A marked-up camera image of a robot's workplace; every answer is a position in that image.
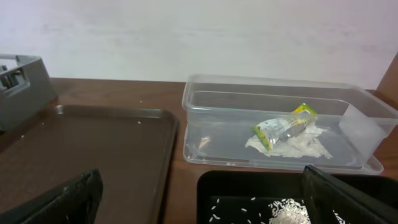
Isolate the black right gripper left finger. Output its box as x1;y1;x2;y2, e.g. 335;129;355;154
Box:
1;169;103;224

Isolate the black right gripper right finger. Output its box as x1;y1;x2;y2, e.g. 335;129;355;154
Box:
302;166;397;223

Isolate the yellow green snack wrapper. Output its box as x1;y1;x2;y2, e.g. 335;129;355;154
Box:
252;103;317;151

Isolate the clear plastic waste bin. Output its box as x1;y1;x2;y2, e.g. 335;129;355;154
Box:
182;75;397;175

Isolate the pile of rice scraps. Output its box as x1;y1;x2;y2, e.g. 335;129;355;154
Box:
208;196;346;224

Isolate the white crumpled paper napkin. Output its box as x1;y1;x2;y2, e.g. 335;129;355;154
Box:
245;123;333;159

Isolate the dark brown serving tray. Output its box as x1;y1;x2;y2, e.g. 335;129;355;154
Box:
1;105;179;223

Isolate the black rectangular bin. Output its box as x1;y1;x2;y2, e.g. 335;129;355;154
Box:
196;170;397;223

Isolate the grey plastic dish rack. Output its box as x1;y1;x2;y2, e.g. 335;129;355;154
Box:
1;54;57;132

